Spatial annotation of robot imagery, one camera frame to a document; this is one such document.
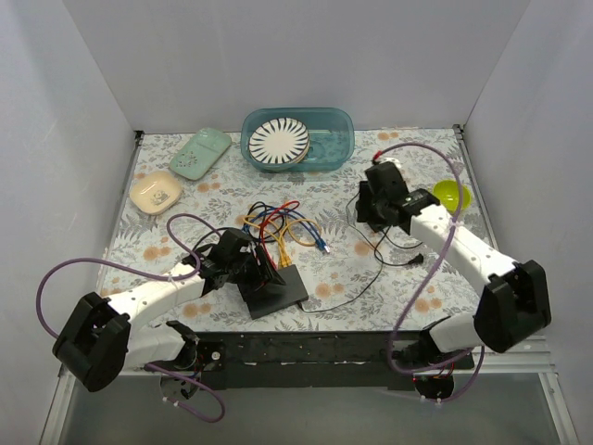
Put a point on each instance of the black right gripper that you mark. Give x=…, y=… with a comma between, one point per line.
x=366, y=204

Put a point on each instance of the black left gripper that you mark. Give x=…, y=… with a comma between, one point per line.
x=258, y=267

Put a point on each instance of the black network switch box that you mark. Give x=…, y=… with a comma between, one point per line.
x=284, y=290

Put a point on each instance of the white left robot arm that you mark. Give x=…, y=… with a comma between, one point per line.
x=104, y=336

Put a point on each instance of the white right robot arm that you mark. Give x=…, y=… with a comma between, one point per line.
x=514, y=297

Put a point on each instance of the floral table mat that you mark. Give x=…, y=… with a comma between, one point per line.
x=364, y=282

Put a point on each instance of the lime green bowl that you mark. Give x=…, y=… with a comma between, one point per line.
x=449, y=195

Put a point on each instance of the teal plastic basin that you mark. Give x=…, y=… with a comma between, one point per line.
x=331, y=134

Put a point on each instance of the beige square panda dish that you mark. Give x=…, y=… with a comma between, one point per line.
x=155, y=193

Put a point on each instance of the green rectangular ceramic dish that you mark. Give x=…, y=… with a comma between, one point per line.
x=200, y=153

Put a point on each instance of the blue striped white plate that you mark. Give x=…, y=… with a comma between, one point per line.
x=279, y=141

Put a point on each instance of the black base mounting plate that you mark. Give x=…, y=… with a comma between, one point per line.
x=297, y=359

